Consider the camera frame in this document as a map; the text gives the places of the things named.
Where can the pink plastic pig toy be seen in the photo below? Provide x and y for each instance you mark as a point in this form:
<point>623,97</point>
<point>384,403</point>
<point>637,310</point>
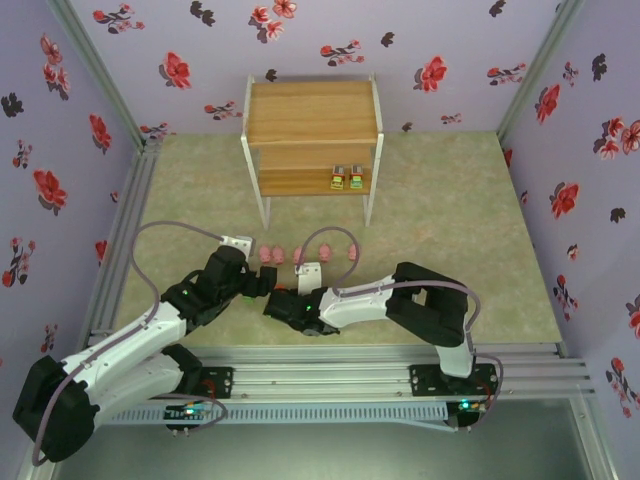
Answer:
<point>297,256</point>
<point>265,254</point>
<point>278,256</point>
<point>352,252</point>
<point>325,251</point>

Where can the red box truck teal face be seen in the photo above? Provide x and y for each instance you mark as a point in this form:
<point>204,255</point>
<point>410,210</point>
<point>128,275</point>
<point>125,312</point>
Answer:
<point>356,176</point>

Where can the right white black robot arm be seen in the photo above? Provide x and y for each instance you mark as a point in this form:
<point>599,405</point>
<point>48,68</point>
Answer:
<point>355,305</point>

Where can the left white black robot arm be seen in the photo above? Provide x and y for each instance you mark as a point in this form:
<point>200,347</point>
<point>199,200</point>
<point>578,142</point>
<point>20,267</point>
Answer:
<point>135,340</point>

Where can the controller board green light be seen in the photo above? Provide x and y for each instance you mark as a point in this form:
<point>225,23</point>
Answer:
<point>467,407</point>
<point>187,412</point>

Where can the wide aluminium base rail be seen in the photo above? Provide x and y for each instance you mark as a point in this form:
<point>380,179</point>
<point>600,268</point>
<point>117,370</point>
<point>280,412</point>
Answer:
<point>325,380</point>

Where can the aluminium side rail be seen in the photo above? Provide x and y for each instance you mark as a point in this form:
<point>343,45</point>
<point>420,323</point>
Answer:
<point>137,190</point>

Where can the two-tier wooden shelf white frame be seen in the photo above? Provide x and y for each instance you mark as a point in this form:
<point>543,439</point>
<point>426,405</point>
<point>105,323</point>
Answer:
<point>310,110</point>

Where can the aluminium corner post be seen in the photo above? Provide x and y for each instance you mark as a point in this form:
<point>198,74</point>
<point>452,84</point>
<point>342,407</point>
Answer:
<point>100,70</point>
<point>537,70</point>

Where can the aluminium lower frame bar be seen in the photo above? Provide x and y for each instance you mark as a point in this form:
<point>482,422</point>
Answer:
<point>47,472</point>
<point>595,440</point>

